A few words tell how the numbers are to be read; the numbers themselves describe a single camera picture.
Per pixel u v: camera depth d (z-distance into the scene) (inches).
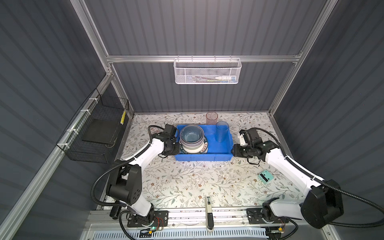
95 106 30.4
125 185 17.6
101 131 28.9
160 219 28.4
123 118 32.5
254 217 29.0
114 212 29.0
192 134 37.7
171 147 30.1
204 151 36.9
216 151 39.1
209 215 28.6
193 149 36.6
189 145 34.9
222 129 38.6
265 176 33.2
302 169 18.2
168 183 33.5
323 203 15.8
